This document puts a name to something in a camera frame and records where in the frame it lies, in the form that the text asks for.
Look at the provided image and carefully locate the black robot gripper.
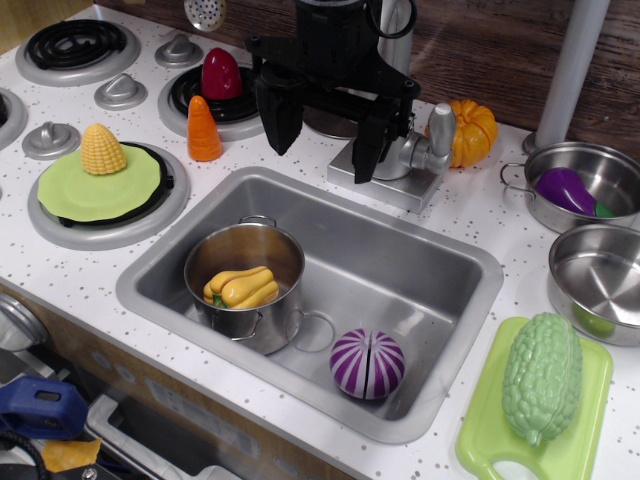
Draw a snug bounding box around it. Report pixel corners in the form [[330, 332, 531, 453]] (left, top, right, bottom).
[[245, 1, 420, 184]]

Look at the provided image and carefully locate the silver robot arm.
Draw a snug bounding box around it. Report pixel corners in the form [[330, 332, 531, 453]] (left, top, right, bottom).
[[245, 1, 421, 184]]

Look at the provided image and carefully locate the silver toy faucet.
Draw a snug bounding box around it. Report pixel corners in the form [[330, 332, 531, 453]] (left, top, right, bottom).
[[327, 103, 456, 213]]

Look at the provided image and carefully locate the back right stove burner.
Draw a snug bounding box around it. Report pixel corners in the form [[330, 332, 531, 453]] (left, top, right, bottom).
[[158, 63, 264, 142]]

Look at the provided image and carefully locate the stove burner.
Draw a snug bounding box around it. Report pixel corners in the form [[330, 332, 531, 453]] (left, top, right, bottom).
[[27, 142, 190, 251], [1, 88, 28, 149], [15, 19, 140, 87], [158, 63, 264, 142]]

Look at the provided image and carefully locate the red toy pepper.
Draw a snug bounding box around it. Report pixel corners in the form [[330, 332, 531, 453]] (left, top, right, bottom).
[[200, 47, 244, 101]]

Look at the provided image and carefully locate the orange toy carrot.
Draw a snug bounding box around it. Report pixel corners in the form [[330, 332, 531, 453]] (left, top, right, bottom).
[[187, 95, 223, 162]]

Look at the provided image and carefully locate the steel pot in sink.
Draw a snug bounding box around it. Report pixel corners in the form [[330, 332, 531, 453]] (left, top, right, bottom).
[[184, 215, 305, 355]]

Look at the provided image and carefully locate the orange toy pumpkin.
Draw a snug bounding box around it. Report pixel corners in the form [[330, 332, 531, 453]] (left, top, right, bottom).
[[428, 99, 498, 168]]

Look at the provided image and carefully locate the silver strainer spoon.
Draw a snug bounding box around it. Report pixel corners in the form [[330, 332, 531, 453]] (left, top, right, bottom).
[[183, 0, 227, 33]]

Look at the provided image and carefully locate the silver stove knob back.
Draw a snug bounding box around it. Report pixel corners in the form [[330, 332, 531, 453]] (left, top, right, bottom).
[[154, 34, 204, 69]]

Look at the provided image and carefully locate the silver stove knob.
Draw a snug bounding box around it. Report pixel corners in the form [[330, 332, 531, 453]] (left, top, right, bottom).
[[94, 73, 147, 111], [154, 34, 204, 69], [22, 121, 81, 160]]

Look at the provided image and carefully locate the front right stove burner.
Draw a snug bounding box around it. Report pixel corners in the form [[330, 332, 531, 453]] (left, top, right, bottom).
[[27, 142, 190, 251]]

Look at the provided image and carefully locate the grey metal sink basin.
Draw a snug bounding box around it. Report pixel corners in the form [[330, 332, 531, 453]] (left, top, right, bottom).
[[116, 167, 503, 444]]

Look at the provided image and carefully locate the yellow toy bell pepper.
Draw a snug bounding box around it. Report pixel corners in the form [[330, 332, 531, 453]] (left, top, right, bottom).
[[203, 266, 279, 309]]

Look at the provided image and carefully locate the silver stove knob middle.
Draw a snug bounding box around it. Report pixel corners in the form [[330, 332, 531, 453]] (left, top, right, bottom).
[[94, 73, 147, 111]]

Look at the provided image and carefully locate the yellow toy corn cob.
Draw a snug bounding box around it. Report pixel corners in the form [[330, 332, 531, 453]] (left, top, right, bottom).
[[80, 123, 127, 176]]

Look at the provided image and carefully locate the purple toy eggplant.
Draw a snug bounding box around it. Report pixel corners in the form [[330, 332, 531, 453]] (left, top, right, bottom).
[[535, 167, 615, 218]]

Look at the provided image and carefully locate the purple striped toy onion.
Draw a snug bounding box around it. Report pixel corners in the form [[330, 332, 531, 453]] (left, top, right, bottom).
[[329, 328, 405, 400]]

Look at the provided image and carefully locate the steel pot with eggplant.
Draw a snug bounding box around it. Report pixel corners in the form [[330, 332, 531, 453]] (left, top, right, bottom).
[[500, 142, 639, 233]]

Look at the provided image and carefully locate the back left stove burner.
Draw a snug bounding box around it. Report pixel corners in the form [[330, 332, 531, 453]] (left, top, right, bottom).
[[15, 19, 140, 87]]

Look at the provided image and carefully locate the light green toy plate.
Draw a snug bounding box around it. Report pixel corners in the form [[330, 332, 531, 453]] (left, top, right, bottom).
[[37, 145, 163, 222]]

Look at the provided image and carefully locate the silver stove knob front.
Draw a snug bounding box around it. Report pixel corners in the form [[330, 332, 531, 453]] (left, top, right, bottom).
[[22, 121, 81, 160]]

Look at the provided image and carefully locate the grey vertical pole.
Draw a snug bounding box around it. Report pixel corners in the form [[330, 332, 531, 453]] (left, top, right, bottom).
[[522, 0, 610, 154]]

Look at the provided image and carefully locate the empty steel pot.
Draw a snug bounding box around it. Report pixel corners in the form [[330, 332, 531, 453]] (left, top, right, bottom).
[[547, 224, 639, 347]]

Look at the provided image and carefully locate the front left stove burner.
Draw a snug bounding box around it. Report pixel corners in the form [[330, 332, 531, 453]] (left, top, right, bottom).
[[1, 88, 28, 149]]

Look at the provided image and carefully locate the green toy bitter melon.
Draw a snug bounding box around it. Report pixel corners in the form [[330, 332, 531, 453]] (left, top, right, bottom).
[[502, 313, 583, 448]]

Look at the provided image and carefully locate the light green cutting board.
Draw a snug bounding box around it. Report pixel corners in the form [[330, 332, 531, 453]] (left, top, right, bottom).
[[456, 317, 613, 479]]

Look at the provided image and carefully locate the blue clamp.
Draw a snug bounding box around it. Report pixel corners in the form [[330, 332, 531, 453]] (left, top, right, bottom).
[[1, 376, 88, 440]]

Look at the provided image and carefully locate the black cable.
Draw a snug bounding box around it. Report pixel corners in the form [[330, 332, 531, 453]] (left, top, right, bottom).
[[363, 0, 419, 40]]

